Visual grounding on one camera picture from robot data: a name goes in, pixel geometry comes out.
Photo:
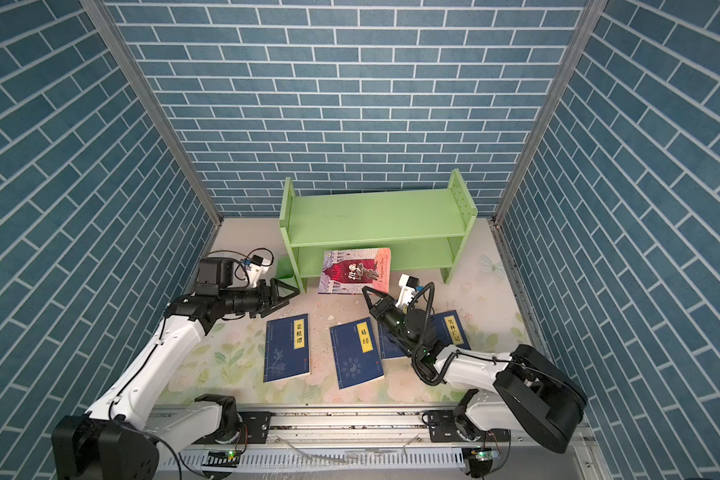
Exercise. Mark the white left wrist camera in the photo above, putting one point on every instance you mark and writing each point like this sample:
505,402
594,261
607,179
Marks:
257,264

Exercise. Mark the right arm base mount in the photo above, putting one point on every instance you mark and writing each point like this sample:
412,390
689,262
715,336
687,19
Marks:
443,426

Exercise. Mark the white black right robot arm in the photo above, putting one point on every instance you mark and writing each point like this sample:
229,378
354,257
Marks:
520,390

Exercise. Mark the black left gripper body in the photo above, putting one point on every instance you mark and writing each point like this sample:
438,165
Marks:
246,300

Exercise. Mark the small green box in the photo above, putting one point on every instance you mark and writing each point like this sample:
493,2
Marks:
285,272

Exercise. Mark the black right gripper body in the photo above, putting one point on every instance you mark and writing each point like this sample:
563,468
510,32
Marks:
398,322

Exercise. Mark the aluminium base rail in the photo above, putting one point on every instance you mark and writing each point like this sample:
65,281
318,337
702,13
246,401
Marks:
316,440

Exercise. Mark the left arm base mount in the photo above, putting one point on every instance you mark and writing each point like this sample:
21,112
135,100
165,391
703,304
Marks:
250,427

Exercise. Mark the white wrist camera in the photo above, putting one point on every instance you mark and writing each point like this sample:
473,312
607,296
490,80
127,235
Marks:
409,286
257,264

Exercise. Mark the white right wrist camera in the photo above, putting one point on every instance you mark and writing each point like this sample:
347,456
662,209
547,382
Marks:
409,286

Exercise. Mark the aluminium corner frame post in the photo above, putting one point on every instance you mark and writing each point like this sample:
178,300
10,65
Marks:
105,25
572,55

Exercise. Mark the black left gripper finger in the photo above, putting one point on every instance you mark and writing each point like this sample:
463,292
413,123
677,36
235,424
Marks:
281,290
274,304

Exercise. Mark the blue book left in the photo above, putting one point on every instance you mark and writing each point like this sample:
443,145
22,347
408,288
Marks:
287,352

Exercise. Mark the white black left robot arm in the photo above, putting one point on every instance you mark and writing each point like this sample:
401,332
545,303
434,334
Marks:
119,436

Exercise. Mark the green two-tier shelf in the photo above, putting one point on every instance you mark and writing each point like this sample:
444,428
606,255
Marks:
425,229

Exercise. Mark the blue book far right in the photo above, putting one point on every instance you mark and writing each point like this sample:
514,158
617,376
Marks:
449,329

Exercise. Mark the red pink illustrated book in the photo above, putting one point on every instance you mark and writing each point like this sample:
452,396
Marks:
347,272

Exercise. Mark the blue book centre right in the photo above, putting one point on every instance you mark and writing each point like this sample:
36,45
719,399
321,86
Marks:
388,349

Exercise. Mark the aluminium corner frame post right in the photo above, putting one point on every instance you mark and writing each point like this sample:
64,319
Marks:
572,55

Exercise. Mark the blue book yellow label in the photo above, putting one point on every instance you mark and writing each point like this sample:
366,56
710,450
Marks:
356,353

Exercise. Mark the aluminium corner frame post left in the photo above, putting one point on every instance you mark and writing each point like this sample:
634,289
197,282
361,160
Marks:
105,25

